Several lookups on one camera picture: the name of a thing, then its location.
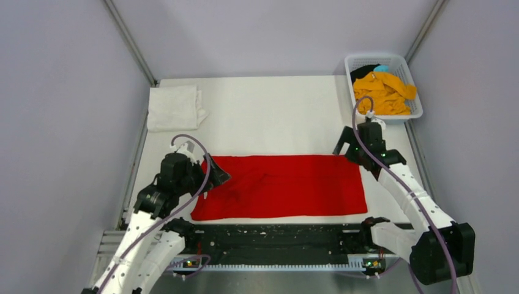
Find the aluminium corner post left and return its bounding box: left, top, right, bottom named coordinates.
left=102, top=0, right=158, bottom=87

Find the aluminium front rail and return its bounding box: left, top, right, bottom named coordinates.
left=97, top=229, right=467, bottom=259

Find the light blue t-shirt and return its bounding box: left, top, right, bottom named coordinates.
left=373, top=65, right=390, bottom=73

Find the folded white t-shirt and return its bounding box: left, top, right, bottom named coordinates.
left=146, top=85, right=209, bottom=132

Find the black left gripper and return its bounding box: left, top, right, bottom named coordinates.
left=176, top=153, right=231, bottom=197

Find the aluminium corner post right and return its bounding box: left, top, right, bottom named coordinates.
left=405, top=0, right=449, bottom=63

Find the white slotted cable duct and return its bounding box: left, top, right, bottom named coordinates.
left=165, top=257, right=385, bottom=273

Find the red t-shirt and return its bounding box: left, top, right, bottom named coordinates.
left=190, top=155, right=368, bottom=221

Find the black t-shirt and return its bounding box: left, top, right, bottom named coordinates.
left=350, top=64, right=380, bottom=84

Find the yellow t-shirt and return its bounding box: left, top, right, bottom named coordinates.
left=353, top=72, right=417, bottom=116

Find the white plastic laundry basket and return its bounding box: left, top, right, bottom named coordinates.
left=344, top=53, right=423, bottom=124

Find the aluminium corner post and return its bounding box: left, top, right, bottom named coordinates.
left=102, top=0, right=158, bottom=87
left=405, top=0, right=449, bottom=63

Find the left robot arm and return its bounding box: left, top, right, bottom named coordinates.
left=82, top=149, right=231, bottom=293

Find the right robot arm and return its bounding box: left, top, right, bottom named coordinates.
left=333, top=120, right=476, bottom=285

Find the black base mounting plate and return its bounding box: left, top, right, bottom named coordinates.
left=158, top=220, right=400, bottom=267

